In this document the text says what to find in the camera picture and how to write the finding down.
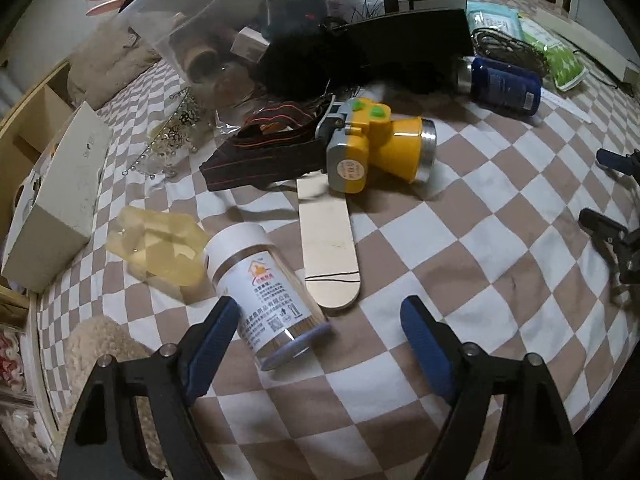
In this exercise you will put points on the wooden bedside shelf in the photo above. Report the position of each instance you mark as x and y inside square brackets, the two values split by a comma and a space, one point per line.
[30, 110]

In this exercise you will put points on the white box lid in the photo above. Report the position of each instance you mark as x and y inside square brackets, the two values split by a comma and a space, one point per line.
[600, 45]

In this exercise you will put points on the yellow translucent plastic piece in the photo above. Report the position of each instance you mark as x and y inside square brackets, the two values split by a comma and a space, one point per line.
[155, 255]

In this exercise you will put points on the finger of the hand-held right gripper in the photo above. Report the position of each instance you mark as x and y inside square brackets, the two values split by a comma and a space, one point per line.
[607, 232]
[607, 160]

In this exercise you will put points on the green wipes packet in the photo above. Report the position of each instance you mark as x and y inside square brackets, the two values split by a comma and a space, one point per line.
[560, 60]

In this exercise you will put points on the beige fuzzy cloth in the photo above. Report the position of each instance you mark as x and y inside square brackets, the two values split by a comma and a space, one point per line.
[95, 340]

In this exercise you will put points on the teal wipes packet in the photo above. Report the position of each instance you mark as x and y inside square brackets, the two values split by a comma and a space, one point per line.
[492, 20]

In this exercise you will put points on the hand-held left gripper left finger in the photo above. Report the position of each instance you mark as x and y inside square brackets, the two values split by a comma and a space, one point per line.
[215, 340]

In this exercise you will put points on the crystal tiara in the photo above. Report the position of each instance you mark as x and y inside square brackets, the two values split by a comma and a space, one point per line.
[175, 130]

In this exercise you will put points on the small white box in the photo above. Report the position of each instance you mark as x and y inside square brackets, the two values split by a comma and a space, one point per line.
[247, 42]

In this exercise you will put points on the beige quilt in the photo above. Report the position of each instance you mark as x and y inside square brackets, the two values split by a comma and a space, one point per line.
[105, 60]

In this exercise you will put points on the black cloth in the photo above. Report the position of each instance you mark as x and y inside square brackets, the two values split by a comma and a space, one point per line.
[295, 10]

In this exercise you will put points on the clear toothpick jar white lid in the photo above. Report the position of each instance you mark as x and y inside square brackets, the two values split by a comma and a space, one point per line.
[270, 300]

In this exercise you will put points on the brown cardboard tube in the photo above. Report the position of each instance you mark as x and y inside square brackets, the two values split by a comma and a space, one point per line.
[200, 57]

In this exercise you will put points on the flat black box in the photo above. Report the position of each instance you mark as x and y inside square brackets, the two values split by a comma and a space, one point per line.
[415, 35]

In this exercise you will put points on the red floral clear pouch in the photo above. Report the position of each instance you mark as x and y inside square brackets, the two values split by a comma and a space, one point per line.
[10, 360]

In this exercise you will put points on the pale flat rounded stick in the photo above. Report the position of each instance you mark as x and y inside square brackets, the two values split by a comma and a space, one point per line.
[327, 240]

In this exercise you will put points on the white cardboard box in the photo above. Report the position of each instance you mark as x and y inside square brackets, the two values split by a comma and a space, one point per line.
[60, 200]

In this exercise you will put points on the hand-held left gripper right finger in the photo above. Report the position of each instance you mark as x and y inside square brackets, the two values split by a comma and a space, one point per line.
[425, 345]

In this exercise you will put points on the black and white box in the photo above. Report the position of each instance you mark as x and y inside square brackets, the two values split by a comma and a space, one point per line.
[425, 0]

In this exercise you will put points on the dark blue can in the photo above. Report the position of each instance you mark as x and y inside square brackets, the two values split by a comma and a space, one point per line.
[505, 85]

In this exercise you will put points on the clear plastic storage container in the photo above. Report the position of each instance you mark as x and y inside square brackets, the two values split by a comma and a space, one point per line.
[200, 5]

